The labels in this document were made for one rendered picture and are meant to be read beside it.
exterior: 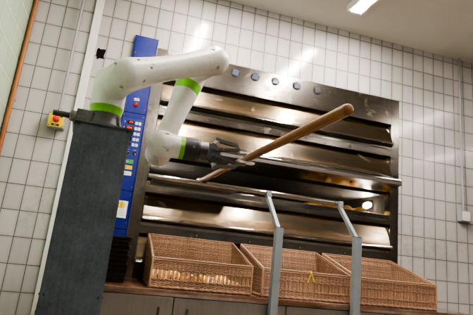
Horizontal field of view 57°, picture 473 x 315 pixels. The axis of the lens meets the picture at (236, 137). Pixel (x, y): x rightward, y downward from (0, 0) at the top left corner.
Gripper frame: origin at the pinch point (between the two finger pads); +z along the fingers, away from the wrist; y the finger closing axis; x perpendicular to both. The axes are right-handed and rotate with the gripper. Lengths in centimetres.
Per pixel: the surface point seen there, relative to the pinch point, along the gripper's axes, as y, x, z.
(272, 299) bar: 59, -56, 38
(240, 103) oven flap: -66, -117, 25
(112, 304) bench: 68, -61, -41
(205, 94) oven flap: -67, -117, -1
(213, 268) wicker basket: 47, -66, 7
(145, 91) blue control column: -59, -112, -42
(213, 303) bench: 64, -61, 8
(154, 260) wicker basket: 46, -66, -24
